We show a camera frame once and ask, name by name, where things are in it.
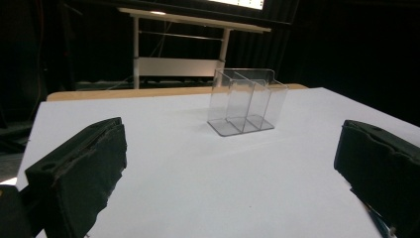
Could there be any white standing desk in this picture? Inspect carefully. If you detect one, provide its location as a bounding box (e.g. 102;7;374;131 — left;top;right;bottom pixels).
118;7;272;90

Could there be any wooden table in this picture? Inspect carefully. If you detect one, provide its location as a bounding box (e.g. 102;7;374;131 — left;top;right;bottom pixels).
46;82;309;102

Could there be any white paper sheet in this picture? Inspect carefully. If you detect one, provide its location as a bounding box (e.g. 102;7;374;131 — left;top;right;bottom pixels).
15;86;420;238

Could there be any monitor screen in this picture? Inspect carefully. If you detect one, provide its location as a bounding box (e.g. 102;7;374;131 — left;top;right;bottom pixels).
207;0;265;11

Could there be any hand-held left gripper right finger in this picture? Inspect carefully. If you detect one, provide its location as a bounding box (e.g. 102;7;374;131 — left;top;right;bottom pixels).
333;119;420;238

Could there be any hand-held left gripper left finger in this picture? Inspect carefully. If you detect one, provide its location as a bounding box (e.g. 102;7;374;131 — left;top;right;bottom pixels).
24;116;128;238

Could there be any clear acrylic divided holder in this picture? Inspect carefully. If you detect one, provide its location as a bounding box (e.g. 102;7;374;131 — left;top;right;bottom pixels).
206;67;289;138

